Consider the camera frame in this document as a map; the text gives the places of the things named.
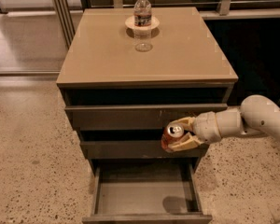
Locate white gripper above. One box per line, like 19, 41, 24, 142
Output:
165, 112, 222, 152

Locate red coke can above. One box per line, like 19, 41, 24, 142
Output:
161, 123, 184, 152

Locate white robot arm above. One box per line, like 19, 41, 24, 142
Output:
161, 95, 280, 152

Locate grey drawer cabinet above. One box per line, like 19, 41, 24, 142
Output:
56, 7, 240, 224

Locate bottom grey open drawer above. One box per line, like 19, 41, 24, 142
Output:
82, 160, 212, 224

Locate top grey drawer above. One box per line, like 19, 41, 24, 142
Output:
65, 104, 227, 131

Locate middle grey drawer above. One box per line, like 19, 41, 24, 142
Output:
80, 140, 208, 159

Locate white round plate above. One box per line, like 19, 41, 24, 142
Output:
125, 16, 160, 31

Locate clear plastic water bottle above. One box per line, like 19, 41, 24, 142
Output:
133, 0, 152, 27

